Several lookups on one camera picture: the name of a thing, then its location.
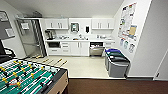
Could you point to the white base cabinets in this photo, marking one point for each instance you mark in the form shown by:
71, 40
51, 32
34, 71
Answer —
75, 48

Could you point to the large colourful wall poster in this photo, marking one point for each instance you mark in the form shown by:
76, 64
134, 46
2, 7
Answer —
127, 21

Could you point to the foosball table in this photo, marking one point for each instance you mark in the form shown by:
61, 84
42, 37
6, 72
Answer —
30, 78

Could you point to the black built-in oven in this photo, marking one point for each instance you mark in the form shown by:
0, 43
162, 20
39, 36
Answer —
53, 44

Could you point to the black wall appliance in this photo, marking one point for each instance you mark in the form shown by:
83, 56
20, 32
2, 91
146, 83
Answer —
87, 29

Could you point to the grey wall notice board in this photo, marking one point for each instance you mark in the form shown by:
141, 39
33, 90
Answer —
6, 25

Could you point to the black wheeled cart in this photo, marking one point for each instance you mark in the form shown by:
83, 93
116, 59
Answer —
5, 53

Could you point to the blue-lidded grey bin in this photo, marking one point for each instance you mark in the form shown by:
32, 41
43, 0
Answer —
111, 53

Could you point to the grey trash bins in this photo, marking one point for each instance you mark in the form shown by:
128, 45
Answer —
118, 66

